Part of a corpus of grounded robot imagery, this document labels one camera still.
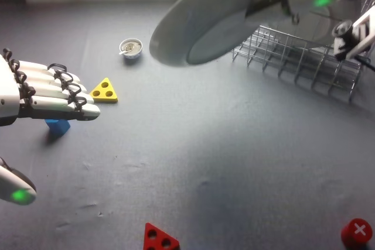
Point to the yellow triangle block with holes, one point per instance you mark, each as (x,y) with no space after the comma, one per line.
(101,96)

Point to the small white toy spoon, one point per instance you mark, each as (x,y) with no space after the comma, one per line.
(125,52)

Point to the grey table cloth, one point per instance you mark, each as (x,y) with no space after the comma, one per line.
(205,144)

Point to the blue block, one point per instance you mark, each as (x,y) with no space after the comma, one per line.
(60,128)

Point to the red triangle block with holes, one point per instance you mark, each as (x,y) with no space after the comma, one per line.
(158,241)

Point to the red cylinder with white cross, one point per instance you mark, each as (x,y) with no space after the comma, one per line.
(350,236)

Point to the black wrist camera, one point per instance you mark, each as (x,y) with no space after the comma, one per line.
(342,42)

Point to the small white toy bowl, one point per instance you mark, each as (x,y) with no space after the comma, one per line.
(135,53)

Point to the plain white plate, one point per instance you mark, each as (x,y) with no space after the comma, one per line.
(205,13)

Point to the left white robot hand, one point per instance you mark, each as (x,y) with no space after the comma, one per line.
(44,102)

